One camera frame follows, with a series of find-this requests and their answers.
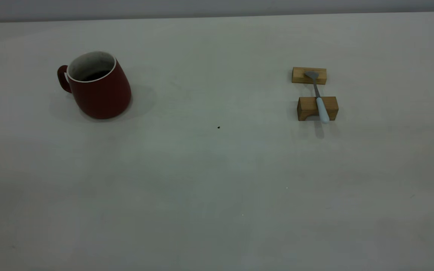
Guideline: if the metal spoon with white handle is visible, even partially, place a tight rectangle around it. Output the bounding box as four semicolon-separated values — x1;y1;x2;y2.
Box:
304;70;330;124

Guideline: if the arched wooden block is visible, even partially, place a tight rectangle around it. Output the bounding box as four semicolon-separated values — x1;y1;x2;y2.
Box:
297;96;339;122

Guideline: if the red ceramic cup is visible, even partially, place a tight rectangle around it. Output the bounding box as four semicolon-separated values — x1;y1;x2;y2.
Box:
57;51;132;120

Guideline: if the rectangular wooden block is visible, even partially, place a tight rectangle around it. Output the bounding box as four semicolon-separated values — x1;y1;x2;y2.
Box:
292;67;327;85

